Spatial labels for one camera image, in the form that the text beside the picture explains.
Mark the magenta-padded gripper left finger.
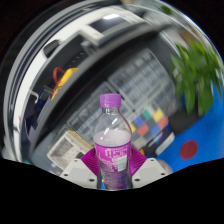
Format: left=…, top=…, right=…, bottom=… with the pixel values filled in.
left=59, top=148, right=100, bottom=190

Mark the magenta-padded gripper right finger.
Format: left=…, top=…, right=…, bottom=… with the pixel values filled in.
left=129, top=147, right=169, bottom=189

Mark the clear bottle with purple label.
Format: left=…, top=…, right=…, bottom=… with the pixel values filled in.
left=92, top=93, right=133, bottom=191

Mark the white pegboard tray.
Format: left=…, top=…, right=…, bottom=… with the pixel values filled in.
left=46, top=129, right=94, bottom=169

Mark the dark flat box with label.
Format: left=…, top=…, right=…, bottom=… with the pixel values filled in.
left=146, top=129, right=176, bottom=158

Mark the flat round red coaster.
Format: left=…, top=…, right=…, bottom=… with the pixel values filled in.
left=179, top=139, right=199, bottom=161

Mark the clear organizer with coloured parts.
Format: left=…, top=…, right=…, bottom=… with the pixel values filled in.
left=128, top=105, right=172, bottom=149

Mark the black box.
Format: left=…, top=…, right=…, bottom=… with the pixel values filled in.
left=169, top=111, right=201, bottom=136

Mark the dark grey shelf unit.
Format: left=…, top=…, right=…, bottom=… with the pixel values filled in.
left=1, top=0, right=188, bottom=161

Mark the green potted plant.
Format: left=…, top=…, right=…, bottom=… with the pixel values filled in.
left=170, top=39, right=224, bottom=118

